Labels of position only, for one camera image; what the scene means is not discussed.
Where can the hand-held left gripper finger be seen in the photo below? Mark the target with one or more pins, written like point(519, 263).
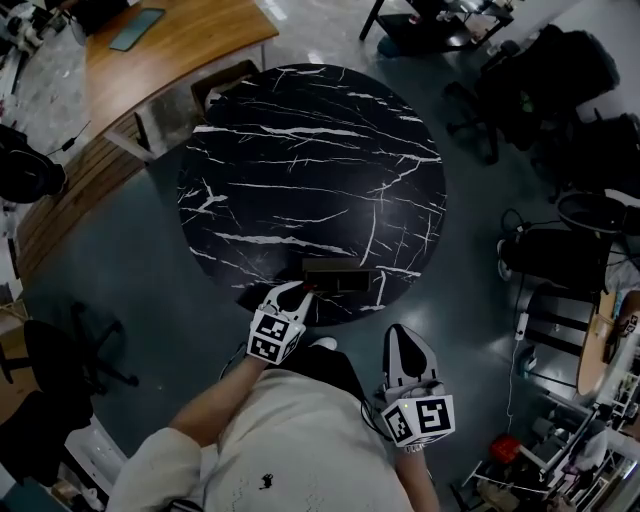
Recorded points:
point(274, 297)
point(305, 307)

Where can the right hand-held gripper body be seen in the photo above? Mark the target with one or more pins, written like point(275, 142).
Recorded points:
point(420, 417)

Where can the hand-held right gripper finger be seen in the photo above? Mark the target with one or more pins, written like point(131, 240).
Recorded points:
point(392, 355)
point(430, 362)

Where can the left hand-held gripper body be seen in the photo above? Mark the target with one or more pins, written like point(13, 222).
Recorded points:
point(272, 335)

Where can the dark rectangular box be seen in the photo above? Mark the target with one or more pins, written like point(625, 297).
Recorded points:
point(350, 282)

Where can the person's right forearm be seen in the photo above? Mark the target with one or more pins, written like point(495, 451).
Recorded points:
point(417, 480)

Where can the person's left forearm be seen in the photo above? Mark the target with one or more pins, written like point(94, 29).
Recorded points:
point(215, 405)

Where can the silver wristwatch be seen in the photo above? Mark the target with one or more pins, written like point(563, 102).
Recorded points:
point(415, 448)

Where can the person's white shoe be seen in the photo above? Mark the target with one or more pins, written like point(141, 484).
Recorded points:
point(324, 343)

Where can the person's black trousers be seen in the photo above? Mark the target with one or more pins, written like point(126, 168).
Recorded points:
point(330, 370)

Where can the red container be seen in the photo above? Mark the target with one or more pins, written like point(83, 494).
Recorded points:
point(505, 449)

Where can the person's white shirt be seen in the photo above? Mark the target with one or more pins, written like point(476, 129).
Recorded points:
point(290, 450)

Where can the round wooden table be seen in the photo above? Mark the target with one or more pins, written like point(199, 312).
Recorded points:
point(595, 350)

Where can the cardboard box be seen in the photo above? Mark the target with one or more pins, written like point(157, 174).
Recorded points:
point(225, 82)

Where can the black round stool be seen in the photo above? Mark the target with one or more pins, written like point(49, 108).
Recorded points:
point(595, 212)

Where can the wooden desk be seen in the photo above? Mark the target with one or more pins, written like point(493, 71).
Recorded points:
point(190, 45)

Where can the dark tablet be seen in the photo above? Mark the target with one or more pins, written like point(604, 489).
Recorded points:
point(136, 29)

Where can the black low table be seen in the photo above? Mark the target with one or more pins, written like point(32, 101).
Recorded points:
point(435, 30)

